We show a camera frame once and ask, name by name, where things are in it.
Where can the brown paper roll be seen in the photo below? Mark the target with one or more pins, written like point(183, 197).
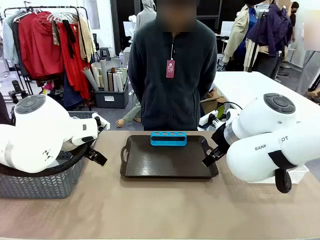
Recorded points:
point(110, 82)

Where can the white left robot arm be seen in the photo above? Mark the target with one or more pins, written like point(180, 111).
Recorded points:
point(37, 130)

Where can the mannequin in grey hoodie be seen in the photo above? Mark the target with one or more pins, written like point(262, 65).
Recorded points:
point(145, 17)

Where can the mannequin in purple jacket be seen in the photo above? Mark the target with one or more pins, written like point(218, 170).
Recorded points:
point(272, 30)

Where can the white table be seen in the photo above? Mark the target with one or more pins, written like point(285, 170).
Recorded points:
point(250, 87)

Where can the tall grey paper roll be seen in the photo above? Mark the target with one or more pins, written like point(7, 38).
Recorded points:
point(104, 75)

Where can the maroon hang tag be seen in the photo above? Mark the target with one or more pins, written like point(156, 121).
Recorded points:
point(170, 70)

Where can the cream paper roll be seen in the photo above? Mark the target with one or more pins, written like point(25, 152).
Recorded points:
point(96, 72)

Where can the dark brown serving tray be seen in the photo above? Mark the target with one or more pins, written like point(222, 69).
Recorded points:
point(162, 162)

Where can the white paper roll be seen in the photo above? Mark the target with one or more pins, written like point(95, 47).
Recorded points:
point(115, 82)

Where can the beige hanging garment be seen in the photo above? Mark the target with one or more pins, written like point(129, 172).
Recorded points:
point(86, 37)

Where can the large grey plastic basket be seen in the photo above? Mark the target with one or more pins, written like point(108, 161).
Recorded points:
point(37, 185)

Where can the person in dark fleece jacket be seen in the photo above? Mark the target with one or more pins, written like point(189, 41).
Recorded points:
point(170, 100)

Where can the cardboard box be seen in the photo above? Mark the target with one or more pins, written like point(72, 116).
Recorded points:
point(212, 102)

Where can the mannequin in beige coat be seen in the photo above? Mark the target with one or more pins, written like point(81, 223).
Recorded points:
point(240, 27)

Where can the white plastic basket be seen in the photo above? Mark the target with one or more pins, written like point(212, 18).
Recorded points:
point(300, 171)

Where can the black clothes rack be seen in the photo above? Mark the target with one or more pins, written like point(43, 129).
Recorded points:
point(50, 7)

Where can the mannequin arm green sleeve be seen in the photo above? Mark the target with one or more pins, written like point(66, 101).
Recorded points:
point(130, 115)

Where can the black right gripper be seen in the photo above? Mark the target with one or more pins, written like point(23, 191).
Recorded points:
point(220, 136)

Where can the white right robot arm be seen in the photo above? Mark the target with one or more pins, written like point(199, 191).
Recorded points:
point(262, 155)

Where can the grey storage bin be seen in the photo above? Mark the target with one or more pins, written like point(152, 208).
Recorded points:
point(112, 98)

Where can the black hanging scarf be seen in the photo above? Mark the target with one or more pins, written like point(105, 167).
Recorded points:
point(70, 35)

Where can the pale grey hanging garment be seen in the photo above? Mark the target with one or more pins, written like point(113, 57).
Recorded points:
point(8, 37)

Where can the red jacket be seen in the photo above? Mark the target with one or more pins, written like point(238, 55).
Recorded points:
point(37, 45)

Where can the red dress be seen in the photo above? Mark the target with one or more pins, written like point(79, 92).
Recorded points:
point(75, 70)

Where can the black step stool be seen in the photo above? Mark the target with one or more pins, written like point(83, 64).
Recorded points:
point(105, 53)

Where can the small grey plastic basket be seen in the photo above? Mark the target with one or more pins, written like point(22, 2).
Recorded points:
point(80, 114)

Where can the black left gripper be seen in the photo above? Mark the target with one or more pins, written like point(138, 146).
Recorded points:
point(90, 150)

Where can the black camera stand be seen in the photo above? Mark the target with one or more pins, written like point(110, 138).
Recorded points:
point(16, 86)

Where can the green plastic object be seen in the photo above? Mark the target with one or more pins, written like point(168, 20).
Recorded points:
point(220, 112)

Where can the blue test tube rack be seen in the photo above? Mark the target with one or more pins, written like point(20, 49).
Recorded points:
point(167, 142)

